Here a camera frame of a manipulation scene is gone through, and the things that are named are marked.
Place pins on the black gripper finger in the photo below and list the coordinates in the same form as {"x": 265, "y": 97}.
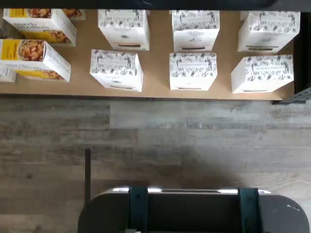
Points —
{"x": 138, "y": 208}
{"x": 249, "y": 208}

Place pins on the white floral print box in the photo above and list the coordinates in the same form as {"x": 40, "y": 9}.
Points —
{"x": 193, "y": 70}
{"x": 116, "y": 70}
{"x": 268, "y": 30}
{"x": 262, "y": 72}
{"x": 195, "y": 29}
{"x": 124, "y": 29}

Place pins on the wooden shelf board with boxes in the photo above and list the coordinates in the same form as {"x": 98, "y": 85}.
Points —
{"x": 155, "y": 72}

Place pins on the yellow granola box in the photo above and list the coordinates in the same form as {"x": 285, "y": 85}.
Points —
{"x": 75, "y": 14}
{"x": 48, "y": 29}
{"x": 36, "y": 55}

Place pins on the black metal shelf beam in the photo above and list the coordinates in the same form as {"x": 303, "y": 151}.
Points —
{"x": 73, "y": 4}

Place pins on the thin black bar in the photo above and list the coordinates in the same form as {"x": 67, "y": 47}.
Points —
{"x": 87, "y": 174}

